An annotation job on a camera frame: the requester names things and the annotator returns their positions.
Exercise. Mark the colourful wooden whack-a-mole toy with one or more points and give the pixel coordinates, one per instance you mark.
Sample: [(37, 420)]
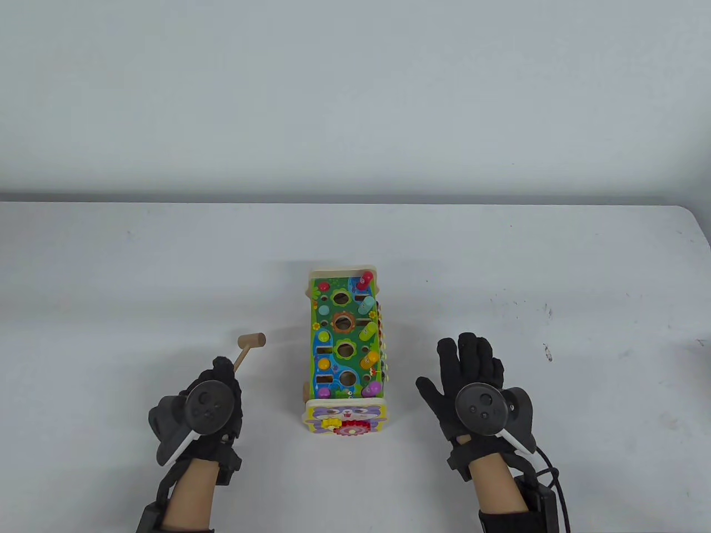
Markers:
[(339, 333)]

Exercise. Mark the person's right forearm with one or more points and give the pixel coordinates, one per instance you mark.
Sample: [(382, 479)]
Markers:
[(497, 488)]

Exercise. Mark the black round tracker controller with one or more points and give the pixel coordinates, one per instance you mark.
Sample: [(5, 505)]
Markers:
[(208, 408), (480, 411)]

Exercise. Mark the person's left forearm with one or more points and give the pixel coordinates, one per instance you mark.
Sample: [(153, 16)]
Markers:
[(191, 494)]

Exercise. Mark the person's left hand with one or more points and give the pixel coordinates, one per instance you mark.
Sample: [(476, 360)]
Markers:
[(222, 369)]

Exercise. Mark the person's right hand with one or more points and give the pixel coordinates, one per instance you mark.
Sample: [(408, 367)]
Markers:
[(472, 361)]

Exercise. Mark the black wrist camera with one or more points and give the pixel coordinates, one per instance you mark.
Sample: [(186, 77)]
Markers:
[(229, 469)]

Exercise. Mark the small wooden hammer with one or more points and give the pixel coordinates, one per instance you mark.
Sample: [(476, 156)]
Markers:
[(251, 341)]

